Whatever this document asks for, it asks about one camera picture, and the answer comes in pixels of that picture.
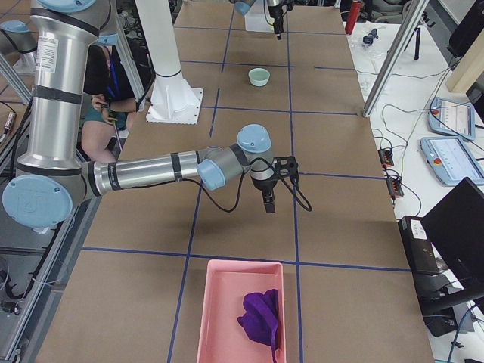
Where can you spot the aluminium frame post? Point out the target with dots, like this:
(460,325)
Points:
(409,22)

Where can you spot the upper teach pendant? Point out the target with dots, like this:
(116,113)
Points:
(447,117)

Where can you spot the teach pendant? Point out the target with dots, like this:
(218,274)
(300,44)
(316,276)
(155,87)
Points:
(447,117)
(451,160)

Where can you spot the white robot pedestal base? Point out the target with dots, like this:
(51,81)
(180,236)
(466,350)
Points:
(172,99)

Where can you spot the mint green bowl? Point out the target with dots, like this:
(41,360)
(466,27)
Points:
(259,77)

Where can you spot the clear plastic storage box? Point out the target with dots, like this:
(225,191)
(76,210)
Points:
(261,20)

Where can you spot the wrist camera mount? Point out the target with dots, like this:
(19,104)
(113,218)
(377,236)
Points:
(287,167)

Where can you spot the crumpled clear plastic wrap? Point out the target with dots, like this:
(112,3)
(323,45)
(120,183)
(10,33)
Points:
(367,60)

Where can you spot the black computer box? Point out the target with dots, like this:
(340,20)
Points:
(418,248)

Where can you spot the black monitor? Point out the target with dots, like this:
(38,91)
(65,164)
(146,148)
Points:
(455,228)

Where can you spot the red cylinder bottle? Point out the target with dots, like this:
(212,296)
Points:
(352,16)

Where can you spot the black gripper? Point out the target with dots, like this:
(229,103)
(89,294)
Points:
(275,11)
(263,184)

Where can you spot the pink plastic bin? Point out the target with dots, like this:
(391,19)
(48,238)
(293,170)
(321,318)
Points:
(243,312)

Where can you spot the lower teach pendant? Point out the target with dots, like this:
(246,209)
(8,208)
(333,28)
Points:
(451,160)

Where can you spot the purple cloth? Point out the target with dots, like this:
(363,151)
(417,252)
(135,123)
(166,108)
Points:
(261,319)

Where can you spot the seated person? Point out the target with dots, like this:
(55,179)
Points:
(108,107)

